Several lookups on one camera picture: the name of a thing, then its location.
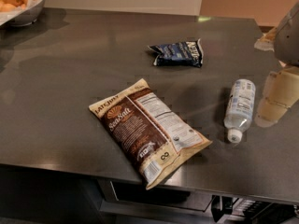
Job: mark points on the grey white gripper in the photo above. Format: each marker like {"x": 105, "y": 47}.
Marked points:
{"x": 289, "y": 37}

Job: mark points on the clear plastic water bottle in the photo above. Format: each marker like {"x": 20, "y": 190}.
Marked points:
{"x": 239, "y": 111}

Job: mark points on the small dark blue chip bag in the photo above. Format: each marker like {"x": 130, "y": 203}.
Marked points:
{"x": 186, "y": 53}

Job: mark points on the brown Late July chip bag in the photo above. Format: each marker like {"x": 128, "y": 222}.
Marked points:
{"x": 154, "y": 138}

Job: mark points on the black equipment under table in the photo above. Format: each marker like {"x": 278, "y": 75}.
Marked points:
{"x": 229, "y": 210}

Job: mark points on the metal drawer under table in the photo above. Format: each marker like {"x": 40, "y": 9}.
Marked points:
{"x": 162, "y": 199}

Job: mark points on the silver metal fruit bowl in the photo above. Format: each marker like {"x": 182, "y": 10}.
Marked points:
{"x": 27, "y": 13}

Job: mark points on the white paper bowl liner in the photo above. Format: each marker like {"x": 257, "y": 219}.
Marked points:
{"x": 6, "y": 16}

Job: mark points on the orange fruit lower left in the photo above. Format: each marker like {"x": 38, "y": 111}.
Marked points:
{"x": 7, "y": 7}

